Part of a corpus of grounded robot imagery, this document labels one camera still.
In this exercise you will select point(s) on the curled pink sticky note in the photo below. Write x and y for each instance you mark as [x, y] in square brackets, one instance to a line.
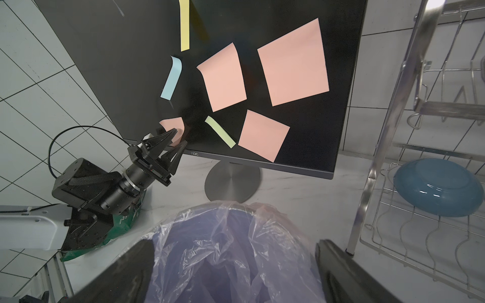
[223, 78]

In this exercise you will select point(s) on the metal mounting rail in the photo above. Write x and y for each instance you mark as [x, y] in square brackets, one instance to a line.
[50, 284]

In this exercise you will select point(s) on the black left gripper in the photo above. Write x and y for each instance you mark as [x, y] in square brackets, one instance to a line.
[145, 169]

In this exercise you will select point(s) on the green snack bag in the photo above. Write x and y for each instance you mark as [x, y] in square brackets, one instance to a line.
[122, 225]

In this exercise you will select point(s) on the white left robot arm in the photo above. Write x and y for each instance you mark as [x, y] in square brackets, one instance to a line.
[90, 198]

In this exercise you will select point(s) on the black computer monitor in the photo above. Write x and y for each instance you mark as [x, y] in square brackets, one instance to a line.
[123, 50]

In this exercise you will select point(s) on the green sticky strip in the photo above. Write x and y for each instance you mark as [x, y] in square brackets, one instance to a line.
[220, 131]

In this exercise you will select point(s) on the metal dish rack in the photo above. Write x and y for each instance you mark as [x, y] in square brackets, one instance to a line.
[436, 112]

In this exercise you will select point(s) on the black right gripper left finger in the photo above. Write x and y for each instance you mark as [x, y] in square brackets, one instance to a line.
[126, 280]

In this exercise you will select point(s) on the trash bin with plastic liner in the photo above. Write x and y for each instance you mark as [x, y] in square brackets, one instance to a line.
[228, 252]

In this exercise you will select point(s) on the large pink sticky note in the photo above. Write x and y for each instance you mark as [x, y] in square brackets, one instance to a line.
[294, 65]

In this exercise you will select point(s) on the blue bowl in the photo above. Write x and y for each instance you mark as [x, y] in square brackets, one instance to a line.
[439, 187]

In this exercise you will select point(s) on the yellow sticky strip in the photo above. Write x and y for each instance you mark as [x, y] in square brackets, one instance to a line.
[184, 25]

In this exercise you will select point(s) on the small pink sticky note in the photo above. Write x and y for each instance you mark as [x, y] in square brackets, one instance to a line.
[176, 123]

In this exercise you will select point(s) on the blue sticky strip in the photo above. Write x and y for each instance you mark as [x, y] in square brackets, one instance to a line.
[172, 79]

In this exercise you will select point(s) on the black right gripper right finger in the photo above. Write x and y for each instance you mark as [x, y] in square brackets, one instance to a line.
[343, 280]

